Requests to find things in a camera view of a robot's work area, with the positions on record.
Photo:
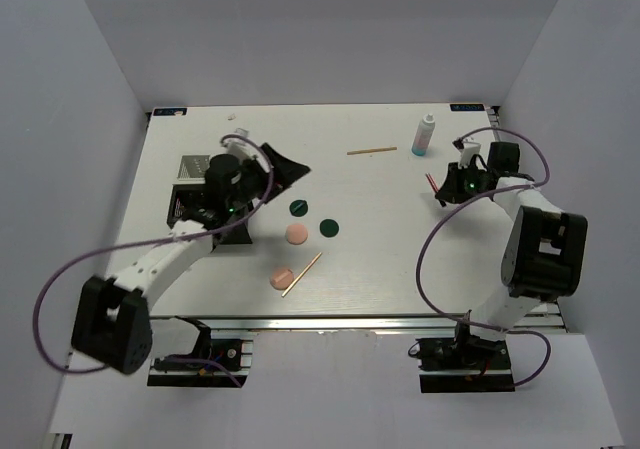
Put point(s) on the white mesh organizer box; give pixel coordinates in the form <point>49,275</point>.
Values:
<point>192,167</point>

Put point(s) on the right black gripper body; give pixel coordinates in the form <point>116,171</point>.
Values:
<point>464,182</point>

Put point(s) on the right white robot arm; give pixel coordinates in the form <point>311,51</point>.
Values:
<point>543,257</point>

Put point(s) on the left blue table label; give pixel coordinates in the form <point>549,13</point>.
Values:
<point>169,112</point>

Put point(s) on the pink round puff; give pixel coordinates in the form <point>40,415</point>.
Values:
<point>281,278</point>
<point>296,234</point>

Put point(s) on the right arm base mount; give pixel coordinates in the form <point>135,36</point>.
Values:
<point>463,363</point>

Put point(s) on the black mesh organizer box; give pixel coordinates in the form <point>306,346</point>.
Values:
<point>192,201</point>

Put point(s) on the right blue table label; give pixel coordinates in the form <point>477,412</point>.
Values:
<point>467,107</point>

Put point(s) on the green round compact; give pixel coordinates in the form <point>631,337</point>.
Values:
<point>329,228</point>
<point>298,208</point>

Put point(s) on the brown black makeup pencil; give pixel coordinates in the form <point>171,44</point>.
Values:
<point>432,183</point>

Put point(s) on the pink round puff upper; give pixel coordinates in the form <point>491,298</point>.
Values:
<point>296,234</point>

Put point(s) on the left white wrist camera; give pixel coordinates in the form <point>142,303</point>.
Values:
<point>238,146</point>

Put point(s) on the wooden stick near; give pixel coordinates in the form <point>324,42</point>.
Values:
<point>297,278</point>

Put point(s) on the wooden stick far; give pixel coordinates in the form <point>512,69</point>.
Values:
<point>371,151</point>

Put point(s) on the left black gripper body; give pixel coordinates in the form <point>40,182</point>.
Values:
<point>255,183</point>

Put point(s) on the green round compact left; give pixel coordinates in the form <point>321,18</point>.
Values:
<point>298,208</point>

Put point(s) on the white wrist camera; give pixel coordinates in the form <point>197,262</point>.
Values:
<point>238,146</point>
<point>468,149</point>

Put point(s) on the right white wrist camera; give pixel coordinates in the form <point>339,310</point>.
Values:
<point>468,149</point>

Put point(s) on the green round compact right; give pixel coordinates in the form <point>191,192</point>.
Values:
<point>329,228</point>

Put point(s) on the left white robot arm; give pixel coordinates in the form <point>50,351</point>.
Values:
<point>113,323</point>

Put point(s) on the white pink blue bottle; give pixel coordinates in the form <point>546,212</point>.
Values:
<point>423,135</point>

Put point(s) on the blue table label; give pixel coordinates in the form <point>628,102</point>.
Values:
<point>169,112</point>
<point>467,107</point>

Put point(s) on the wooden stick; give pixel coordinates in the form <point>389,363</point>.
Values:
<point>371,151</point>
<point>297,278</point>

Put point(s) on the pink round puff lower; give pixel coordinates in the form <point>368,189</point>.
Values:
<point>281,278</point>

